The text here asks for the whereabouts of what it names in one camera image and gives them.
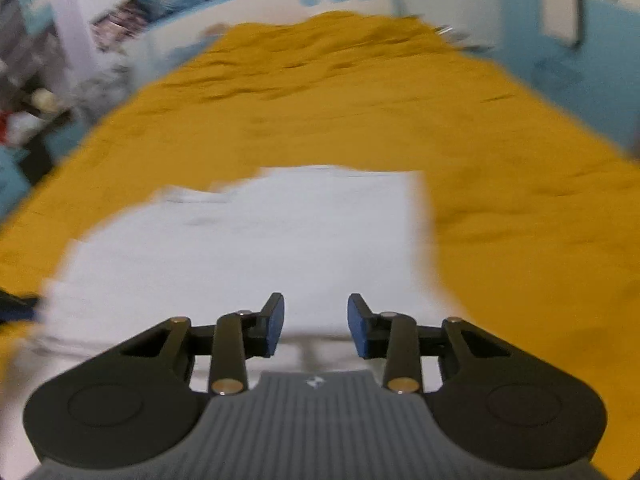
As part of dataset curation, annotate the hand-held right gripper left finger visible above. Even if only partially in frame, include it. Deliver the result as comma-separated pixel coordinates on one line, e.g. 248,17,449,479
119,292,286,395

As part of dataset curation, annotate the yellow blanket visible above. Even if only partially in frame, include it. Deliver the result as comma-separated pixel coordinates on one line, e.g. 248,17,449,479
0,10,640,461

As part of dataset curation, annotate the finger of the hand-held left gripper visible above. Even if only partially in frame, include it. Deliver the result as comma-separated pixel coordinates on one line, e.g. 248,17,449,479
0,286,40,325

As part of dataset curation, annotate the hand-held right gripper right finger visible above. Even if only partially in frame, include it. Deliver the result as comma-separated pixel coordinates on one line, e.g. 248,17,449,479
348,293,512,395

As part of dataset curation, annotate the dark desk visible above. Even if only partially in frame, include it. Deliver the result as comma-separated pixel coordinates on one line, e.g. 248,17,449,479
0,72,88,186

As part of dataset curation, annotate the blue and white wardrobe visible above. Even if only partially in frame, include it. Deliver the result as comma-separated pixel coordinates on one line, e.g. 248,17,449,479
497,0,640,153

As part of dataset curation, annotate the white printed t-shirt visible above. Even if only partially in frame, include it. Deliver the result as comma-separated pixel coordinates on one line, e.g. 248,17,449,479
30,164,468,396

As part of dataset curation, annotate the white shelf unit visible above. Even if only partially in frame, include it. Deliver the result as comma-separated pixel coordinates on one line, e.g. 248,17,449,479
0,0,58,78

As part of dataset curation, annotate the wall poster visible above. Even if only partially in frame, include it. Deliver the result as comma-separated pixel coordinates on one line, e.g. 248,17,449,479
91,0,168,52

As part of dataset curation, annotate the white headboard with blue apples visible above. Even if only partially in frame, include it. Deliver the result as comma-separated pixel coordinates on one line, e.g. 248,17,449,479
135,0,401,81

